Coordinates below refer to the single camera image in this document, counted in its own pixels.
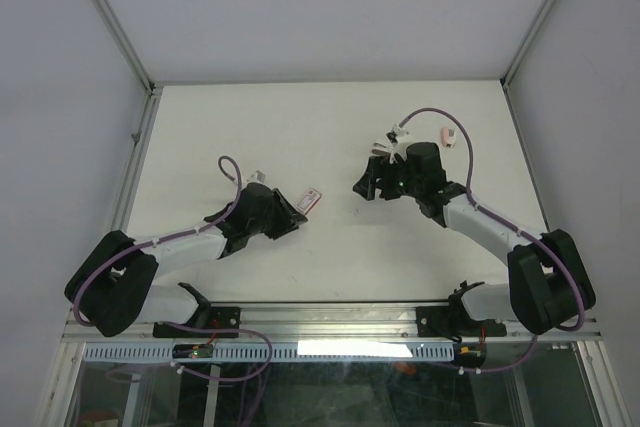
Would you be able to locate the white stapler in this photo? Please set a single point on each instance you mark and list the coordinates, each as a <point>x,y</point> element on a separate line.
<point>382,149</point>

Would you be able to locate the white slotted cable duct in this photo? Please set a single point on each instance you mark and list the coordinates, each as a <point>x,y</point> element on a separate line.
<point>279,352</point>

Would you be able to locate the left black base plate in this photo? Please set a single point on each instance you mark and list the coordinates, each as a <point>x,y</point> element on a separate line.
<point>216,321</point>

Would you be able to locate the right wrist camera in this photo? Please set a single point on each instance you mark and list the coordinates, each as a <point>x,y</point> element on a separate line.
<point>399,139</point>

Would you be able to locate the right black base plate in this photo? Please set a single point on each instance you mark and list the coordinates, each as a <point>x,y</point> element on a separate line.
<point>444,321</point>

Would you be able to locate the left aluminium frame post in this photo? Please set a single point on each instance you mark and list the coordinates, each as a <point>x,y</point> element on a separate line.
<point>122,41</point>

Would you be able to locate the right aluminium frame post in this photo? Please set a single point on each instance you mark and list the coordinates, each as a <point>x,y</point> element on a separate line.
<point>540,17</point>

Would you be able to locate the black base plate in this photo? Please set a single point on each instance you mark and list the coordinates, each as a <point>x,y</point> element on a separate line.
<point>216,321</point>
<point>444,321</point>

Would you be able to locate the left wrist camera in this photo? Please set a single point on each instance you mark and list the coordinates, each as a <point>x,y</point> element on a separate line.
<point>257,177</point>

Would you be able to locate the aluminium frame post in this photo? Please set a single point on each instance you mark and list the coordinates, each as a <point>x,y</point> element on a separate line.
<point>540,17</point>
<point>122,41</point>

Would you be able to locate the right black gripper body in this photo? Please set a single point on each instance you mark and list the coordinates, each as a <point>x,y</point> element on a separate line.
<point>395,179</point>

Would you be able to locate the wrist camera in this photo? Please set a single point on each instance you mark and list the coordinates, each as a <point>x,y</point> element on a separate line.
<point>257,177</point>
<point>399,139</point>

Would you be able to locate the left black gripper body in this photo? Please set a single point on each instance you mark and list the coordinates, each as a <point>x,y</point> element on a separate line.
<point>265,223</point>

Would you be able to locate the aluminium mounting rail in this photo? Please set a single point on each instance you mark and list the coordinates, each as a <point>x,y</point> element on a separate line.
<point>371,321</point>

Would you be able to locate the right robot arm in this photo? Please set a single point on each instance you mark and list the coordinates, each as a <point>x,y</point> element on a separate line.
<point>547,281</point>

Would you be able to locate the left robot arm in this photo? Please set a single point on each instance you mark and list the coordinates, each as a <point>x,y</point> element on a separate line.
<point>116,285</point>

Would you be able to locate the red white staple box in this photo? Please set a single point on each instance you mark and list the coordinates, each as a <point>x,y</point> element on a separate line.
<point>308,201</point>

